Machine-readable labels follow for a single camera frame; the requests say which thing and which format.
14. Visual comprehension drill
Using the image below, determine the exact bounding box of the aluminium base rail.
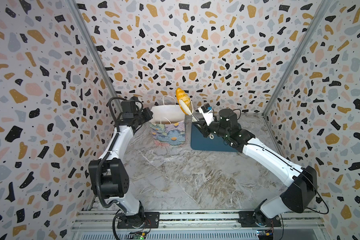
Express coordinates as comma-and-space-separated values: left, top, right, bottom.
71, 210, 330, 240

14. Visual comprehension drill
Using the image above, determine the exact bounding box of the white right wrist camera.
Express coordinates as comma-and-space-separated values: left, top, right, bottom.
198, 103, 215, 126

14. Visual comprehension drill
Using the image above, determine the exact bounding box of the floral paper gift bag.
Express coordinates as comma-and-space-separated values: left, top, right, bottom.
149, 96, 186, 146

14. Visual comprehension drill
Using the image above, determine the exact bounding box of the teal rectangular tray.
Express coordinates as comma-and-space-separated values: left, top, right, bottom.
191, 123, 237, 153

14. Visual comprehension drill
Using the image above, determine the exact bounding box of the green circuit board left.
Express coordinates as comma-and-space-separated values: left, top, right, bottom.
127, 232, 147, 240

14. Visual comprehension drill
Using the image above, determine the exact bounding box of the striped croissant bread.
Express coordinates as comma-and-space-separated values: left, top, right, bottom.
176, 88, 193, 112

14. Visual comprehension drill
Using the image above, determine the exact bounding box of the circuit board right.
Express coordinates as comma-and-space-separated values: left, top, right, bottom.
257, 230, 274, 240

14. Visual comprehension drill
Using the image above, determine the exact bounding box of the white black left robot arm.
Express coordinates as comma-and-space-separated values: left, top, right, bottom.
88, 97, 153, 229

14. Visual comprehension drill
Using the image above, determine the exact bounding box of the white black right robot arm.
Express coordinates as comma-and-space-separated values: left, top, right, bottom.
178, 100, 318, 227

